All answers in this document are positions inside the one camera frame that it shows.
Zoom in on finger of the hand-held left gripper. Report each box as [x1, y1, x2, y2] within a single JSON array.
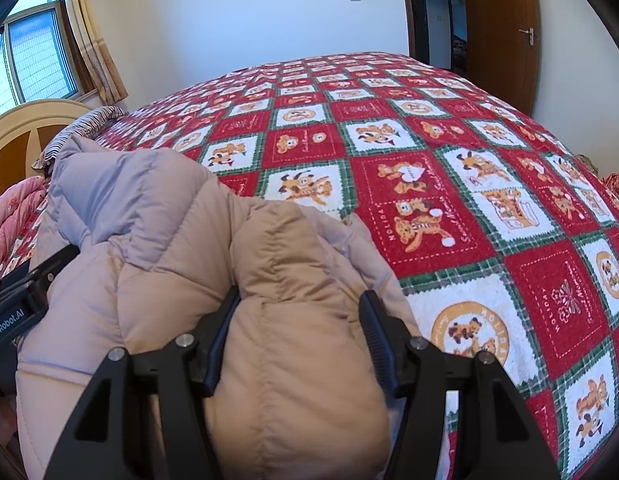
[[35, 243, 82, 282]]

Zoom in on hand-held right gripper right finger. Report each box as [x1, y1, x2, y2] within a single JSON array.
[[358, 290, 563, 480]]

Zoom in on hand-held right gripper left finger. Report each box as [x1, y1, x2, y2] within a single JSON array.
[[43, 285, 242, 480]]

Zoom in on beige puffer jacket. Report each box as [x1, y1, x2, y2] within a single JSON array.
[[14, 135, 421, 480]]

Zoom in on pink folded quilt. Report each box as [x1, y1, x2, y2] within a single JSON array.
[[0, 176, 48, 283]]

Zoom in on striped grey pillow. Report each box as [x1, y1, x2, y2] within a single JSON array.
[[32, 105, 131, 171]]

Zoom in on cream wooden headboard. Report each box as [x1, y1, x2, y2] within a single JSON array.
[[0, 99, 93, 201]]

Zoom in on window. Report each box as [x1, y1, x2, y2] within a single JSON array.
[[0, 0, 83, 122]]

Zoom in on red checkered printed blanket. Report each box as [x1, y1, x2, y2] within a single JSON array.
[[19, 52, 619, 480]]

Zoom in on beige curtain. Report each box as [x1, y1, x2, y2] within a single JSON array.
[[59, 0, 129, 104]]

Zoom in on red cloth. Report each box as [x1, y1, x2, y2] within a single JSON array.
[[574, 154, 619, 212]]

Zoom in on brown wooden door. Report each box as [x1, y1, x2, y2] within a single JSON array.
[[459, 0, 543, 117]]

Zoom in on dark door frame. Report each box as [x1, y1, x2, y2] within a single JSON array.
[[398, 0, 469, 77]]

